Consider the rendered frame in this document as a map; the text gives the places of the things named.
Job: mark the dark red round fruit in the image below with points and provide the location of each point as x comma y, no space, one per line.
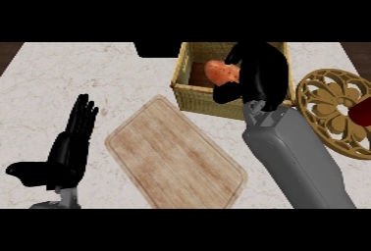
363,112

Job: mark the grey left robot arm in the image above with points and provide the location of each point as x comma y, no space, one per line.
60,199

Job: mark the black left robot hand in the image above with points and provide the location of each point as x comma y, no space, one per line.
70,153

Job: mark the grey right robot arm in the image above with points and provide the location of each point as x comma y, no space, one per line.
295,157

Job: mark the golden ornate round trivet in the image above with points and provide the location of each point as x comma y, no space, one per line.
334,114

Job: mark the wooden cutting board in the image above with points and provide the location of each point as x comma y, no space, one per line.
177,157

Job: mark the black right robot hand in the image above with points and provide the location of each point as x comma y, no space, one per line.
264,72

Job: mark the orange sweet potato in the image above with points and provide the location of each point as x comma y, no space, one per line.
221,72

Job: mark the yellow wicker basket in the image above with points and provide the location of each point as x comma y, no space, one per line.
199,88

